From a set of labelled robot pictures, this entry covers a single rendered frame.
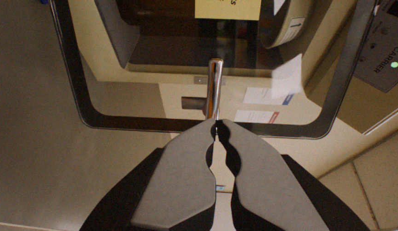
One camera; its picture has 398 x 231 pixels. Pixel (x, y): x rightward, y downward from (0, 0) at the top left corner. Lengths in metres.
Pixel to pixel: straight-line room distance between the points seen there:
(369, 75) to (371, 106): 0.06
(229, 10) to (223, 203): 3.03
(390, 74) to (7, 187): 0.56
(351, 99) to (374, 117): 0.05
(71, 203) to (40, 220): 0.07
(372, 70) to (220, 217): 2.91
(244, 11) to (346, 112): 0.29
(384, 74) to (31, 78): 0.52
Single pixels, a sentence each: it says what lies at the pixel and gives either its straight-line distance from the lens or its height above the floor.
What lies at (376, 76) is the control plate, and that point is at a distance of 0.39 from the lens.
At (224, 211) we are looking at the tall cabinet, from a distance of 3.14.
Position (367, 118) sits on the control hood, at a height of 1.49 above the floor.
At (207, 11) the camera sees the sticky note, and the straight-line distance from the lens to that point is 0.25.
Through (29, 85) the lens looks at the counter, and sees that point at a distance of 0.35.
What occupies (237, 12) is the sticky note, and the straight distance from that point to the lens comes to 0.25.
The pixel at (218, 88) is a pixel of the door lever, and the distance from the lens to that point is 0.21.
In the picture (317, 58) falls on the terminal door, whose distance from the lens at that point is 0.29.
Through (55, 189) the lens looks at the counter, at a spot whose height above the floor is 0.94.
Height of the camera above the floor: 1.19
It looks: 1 degrees down
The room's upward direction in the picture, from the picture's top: 93 degrees clockwise
